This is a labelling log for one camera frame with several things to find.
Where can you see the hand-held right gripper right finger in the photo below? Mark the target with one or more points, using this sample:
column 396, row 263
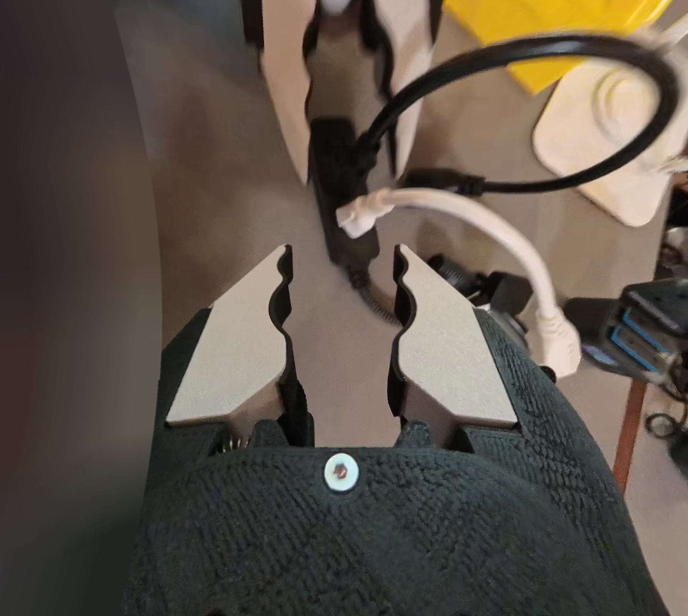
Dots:
column 451, row 358

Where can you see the small black adapter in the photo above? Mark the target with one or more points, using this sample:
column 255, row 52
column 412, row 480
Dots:
column 505, row 291

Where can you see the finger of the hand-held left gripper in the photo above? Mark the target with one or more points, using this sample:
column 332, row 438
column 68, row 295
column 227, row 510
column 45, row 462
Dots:
column 408, row 9
column 285, row 36

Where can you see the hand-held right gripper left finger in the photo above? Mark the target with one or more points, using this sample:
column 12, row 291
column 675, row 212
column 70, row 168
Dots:
column 231, row 358

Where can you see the black battery charger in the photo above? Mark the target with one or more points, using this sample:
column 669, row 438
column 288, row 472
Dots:
column 634, row 326

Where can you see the white board stand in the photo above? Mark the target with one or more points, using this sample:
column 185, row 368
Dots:
column 591, row 159

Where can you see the black power strip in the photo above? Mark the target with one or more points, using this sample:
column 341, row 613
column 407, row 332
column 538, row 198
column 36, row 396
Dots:
column 329, row 207

